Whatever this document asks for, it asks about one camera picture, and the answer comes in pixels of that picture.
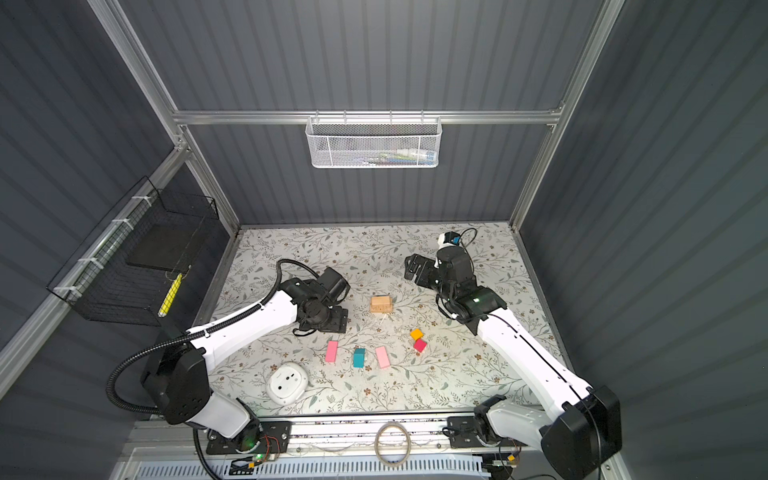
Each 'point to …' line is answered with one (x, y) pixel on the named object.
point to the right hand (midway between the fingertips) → (421, 265)
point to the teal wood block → (359, 358)
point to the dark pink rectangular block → (331, 351)
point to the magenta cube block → (419, 345)
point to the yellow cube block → (416, 334)
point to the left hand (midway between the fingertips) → (334, 324)
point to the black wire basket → (126, 271)
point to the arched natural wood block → (381, 304)
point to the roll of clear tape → (377, 440)
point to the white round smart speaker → (287, 383)
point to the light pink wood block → (383, 357)
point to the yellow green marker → (163, 310)
